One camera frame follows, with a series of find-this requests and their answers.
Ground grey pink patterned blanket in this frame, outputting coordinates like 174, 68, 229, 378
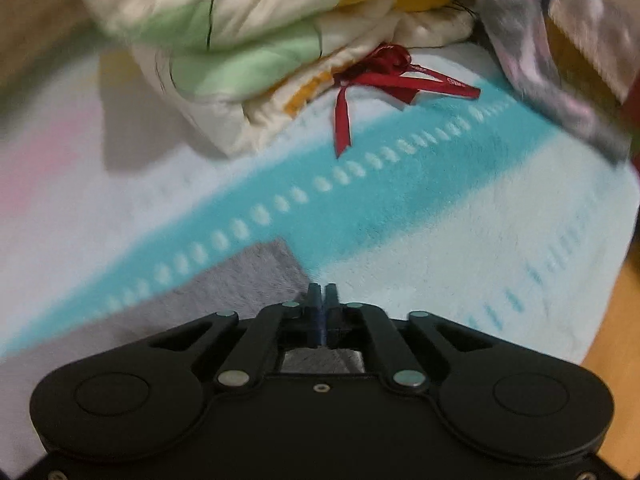
472, 0, 634, 167

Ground floral bed blanket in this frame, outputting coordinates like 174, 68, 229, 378
0, 30, 640, 476

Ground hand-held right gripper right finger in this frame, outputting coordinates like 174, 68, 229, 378
324, 284, 494, 392

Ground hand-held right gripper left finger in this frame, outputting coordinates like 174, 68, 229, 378
147, 284, 324, 392

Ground grey pants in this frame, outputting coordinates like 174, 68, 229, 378
0, 240, 367, 376

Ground red ribbon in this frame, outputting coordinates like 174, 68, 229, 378
332, 43, 482, 160

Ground folded cream leaf-print quilt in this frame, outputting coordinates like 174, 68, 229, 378
75, 0, 482, 159

